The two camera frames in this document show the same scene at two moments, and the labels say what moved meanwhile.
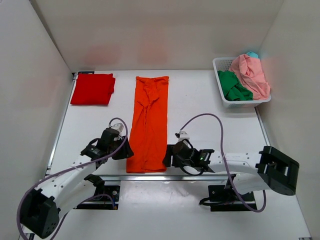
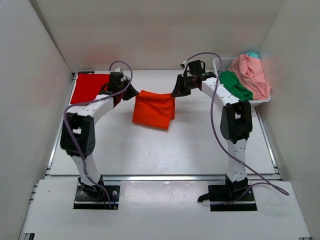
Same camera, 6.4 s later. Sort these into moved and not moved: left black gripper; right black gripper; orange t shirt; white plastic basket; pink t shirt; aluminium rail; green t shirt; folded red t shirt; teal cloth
Moved: orange t shirt; right black gripper; left black gripper
Not moved: aluminium rail; teal cloth; green t shirt; white plastic basket; pink t shirt; folded red t shirt
